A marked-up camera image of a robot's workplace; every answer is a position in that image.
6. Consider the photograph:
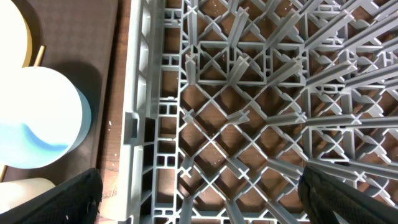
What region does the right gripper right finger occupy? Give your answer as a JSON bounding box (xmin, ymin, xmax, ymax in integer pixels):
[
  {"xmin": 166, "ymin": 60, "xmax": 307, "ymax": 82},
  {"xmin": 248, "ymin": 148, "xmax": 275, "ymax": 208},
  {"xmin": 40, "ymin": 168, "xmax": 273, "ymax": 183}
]
[{"xmin": 298, "ymin": 166, "xmax": 397, "ymax": 223}]

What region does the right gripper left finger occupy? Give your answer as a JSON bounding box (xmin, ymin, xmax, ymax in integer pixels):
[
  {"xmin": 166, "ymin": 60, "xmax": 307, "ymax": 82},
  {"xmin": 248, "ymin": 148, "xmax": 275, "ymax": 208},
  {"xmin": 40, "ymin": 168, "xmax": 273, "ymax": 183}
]
[{"xmin": 1, "ymin": 168, "xmax": 103, "ymax": 224}]

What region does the small pale green cup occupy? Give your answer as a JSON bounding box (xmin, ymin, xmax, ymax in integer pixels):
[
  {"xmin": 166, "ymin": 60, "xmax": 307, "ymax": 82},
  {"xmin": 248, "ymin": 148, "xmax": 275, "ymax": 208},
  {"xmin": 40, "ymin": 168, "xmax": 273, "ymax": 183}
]
[{"xmin": 1, "ymin": 178, "xmax": 55, "ymax": 213}]

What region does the light blue bowl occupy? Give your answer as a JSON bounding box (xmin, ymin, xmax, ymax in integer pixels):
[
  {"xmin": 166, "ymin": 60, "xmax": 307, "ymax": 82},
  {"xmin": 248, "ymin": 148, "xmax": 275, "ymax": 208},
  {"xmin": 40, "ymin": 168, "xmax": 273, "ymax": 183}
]
[{"xmin": 1, "ymin": 67, "xmax": 91, "ymax": 169}]

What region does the grey dishwasher rack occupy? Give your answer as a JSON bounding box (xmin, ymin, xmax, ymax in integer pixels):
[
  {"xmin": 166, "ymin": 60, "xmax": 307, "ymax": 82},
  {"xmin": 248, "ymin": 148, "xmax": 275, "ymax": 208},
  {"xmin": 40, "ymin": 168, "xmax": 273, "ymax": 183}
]
[{"xmin": 113, "ymin": 0, "xmax": 397, "ymax": 223}]

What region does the wooden chopstick left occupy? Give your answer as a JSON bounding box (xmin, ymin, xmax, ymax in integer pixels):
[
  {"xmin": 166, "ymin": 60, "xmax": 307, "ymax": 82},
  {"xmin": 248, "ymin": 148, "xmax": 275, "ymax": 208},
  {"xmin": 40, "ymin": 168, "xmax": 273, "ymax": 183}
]
[{"xmin": 0, "ymin": 164, "xmax": 7, "ymax": 182}]

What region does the wooden chopstick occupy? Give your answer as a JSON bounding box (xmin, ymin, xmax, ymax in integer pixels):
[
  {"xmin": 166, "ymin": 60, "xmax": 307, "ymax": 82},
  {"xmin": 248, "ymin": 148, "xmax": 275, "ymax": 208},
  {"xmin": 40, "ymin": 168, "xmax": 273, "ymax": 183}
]
[
  {"xmin": 0, "ymin": 164, "xmax": 7, "ymax": 182},
  {"xmin": 33, "ymin": 45, "xmax": 46, "ymax": 67}
]

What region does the wooden chopstick right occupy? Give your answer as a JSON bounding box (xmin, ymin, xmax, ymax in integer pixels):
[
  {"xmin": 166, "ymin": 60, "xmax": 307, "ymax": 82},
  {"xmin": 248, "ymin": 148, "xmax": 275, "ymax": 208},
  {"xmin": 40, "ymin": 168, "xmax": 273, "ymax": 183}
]
[{"xmin": 33, "ymin": 45, "xmax": 46, "ymax": 67}]

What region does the dark brown serving tray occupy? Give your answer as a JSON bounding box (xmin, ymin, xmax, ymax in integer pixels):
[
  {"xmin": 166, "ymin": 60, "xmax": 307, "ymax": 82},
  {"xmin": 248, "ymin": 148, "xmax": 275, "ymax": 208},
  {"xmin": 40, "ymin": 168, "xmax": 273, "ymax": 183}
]
[{"xmin": 4, "ymin": 0, "xmax": 119, "ymax": 184}]

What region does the yellow round plate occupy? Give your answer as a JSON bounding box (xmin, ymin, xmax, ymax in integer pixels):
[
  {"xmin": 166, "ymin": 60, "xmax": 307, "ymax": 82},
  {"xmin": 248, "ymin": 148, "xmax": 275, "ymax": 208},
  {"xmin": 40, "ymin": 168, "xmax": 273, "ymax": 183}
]
[{"xmin": 1, "ymin": 0, "xmax": 32, "ymax": 70}]

